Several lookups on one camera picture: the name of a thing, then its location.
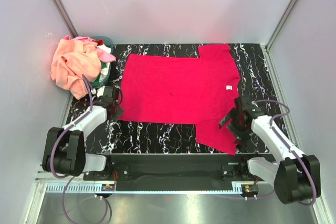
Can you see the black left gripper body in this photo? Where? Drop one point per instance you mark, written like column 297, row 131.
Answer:
column 115, row 104

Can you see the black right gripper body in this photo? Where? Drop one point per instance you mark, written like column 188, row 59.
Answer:
column 238, row 130

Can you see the magenta red t shirt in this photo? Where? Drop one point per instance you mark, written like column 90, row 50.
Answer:
column 171, row 90

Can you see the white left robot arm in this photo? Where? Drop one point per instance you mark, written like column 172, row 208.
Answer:
column 65, row 151

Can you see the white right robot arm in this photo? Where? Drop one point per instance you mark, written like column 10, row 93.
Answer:
column 294, row 175

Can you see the green garment in basket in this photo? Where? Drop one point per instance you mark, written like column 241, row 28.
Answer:
column 103, row 76

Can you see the light pink garment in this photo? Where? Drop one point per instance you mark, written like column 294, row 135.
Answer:
column 107, row 42

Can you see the white garment in basket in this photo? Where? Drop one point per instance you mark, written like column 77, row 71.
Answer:
column 105, row 54

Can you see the peach orange t shirt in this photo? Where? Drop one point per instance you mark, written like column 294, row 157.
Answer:
column 73, row 60

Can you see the red garment in basket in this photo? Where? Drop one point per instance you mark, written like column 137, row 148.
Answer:
column 99, row 42

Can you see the teal laundry basket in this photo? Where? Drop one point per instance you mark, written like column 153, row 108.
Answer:
column 105, row 45

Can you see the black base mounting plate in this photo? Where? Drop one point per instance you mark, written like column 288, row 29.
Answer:
column 194, row 171

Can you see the left aluminium frame post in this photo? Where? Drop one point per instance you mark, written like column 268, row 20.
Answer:
column 65, row 17

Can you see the aluminium frame post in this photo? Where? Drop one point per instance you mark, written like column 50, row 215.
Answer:
column 286, row 14
column 65, row 17

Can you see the white slotted cable duct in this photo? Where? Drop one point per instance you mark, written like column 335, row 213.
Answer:
column 103, row 188

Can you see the right aluminium frame post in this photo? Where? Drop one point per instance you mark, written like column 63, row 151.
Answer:
column 286, row 14

